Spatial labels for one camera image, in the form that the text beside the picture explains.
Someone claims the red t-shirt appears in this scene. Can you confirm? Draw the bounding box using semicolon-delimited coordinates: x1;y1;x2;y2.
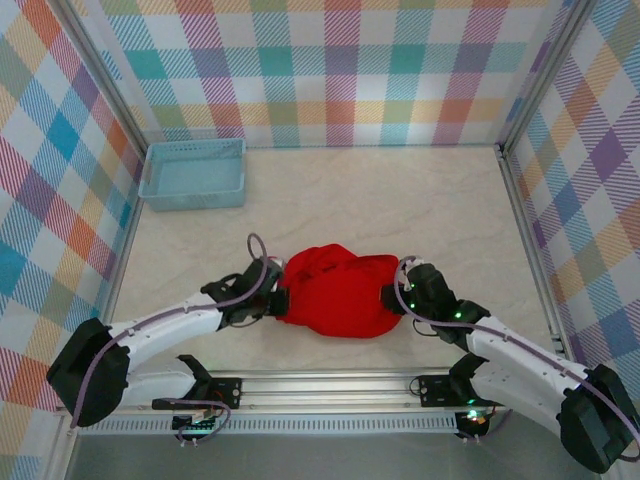
275;243;404;340

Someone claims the light blue plastic basket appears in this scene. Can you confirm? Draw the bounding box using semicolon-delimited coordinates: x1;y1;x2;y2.
137;138;249;214

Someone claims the grey metal panel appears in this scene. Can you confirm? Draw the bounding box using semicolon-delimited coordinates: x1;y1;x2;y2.
64;433;601;480

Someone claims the thin black right gripper wire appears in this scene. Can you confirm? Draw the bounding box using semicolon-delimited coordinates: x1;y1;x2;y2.
412;318;442;340

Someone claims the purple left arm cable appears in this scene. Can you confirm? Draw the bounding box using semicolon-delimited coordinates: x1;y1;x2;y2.
69;233;269;448

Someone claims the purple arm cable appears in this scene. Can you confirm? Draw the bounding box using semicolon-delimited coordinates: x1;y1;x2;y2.
69;233;269;448
394;255;640;464

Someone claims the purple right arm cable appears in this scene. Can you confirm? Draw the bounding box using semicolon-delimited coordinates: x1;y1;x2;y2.
394;255;640;464

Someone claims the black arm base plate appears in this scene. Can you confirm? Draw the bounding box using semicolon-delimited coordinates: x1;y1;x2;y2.
418;374;481;407
152;377;244;410

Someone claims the aluminium mounting rail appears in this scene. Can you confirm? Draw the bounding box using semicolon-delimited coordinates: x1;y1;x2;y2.
57;368;566;415

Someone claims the slotted grey cable tray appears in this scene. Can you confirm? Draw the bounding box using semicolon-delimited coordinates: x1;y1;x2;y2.
79;414;461;436

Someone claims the aluminium frame floor rail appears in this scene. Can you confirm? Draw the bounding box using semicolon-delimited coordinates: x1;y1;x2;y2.
44;144;151;480
497;143;619;480

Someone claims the aluminium frame post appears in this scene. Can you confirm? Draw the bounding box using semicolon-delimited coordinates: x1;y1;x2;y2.
497;0;599;151
55;0;151;149

